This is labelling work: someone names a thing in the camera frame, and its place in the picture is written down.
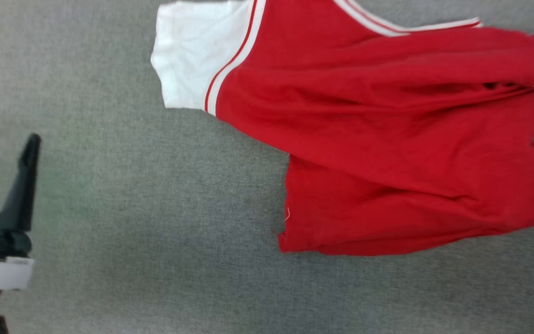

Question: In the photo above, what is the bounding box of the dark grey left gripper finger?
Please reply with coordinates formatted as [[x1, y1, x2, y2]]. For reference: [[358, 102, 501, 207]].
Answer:
[[0, 134, 42, 233]]

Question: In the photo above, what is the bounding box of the red and white jersey shirt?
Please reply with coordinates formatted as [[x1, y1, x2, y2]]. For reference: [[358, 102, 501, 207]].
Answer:
[[150, 0, 534, 257]]

